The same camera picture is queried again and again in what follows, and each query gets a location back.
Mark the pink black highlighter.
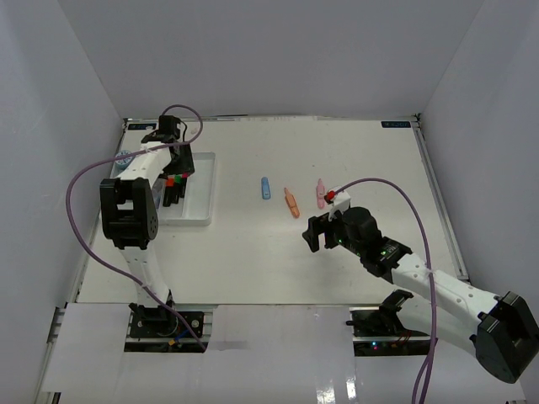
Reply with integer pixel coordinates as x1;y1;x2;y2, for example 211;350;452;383
179;173;189;199

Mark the black label sticker left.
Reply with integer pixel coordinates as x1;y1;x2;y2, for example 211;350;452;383
127;123;157;130

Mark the green black highlighter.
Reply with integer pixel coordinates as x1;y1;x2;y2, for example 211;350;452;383
173;176;181;205

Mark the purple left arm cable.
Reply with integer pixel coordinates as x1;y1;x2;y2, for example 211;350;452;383
67;104;207;354

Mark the black label sticker right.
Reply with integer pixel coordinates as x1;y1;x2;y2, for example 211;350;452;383
381;120;411;129

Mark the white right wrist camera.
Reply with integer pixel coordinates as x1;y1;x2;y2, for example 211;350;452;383
324;187;351;221

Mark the blue jar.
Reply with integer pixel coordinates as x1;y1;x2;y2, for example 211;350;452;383
114;150;134;172
152;184;163;210

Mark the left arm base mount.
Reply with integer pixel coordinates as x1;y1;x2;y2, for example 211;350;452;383
126;303;205;352

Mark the white compartment tray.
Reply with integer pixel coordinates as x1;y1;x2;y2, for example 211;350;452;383
99;149;216;232

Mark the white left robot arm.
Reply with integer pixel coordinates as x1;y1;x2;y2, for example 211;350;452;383
99;115;195;311

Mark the blue correction tape pen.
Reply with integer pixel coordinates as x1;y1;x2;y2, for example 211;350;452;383
261;177;271;200

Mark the pink correction tape pen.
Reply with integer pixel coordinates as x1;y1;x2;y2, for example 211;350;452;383
316;179;326;210

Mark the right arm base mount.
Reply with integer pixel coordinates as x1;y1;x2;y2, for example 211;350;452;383
346;290;430;357

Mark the orange correction tape pen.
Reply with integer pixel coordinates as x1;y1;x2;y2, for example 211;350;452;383
284;188;301;219

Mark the orange black highlighter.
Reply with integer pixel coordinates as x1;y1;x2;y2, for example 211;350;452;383
163;177;174;207

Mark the black label sticker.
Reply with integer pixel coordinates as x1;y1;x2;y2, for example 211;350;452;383
381;120;411;129
127;123;157;130

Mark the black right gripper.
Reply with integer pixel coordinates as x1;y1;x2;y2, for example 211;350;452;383
302;207;365;258

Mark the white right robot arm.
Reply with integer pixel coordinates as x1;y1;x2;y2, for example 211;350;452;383
302;207;538;384

